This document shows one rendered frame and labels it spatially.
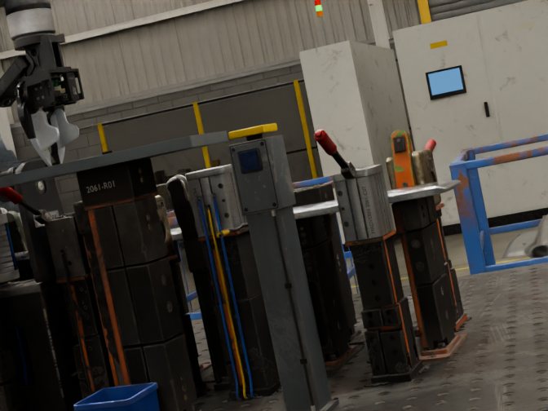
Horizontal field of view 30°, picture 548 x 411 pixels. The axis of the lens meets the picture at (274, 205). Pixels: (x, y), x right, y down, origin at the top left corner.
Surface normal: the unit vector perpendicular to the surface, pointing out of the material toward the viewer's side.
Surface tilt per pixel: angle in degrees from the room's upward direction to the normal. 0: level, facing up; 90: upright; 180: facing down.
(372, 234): 90
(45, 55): 90
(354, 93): 90
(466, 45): 90
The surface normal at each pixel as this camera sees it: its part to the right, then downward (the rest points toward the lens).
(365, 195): -0.37, 0.12
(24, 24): -0.07, 0.07
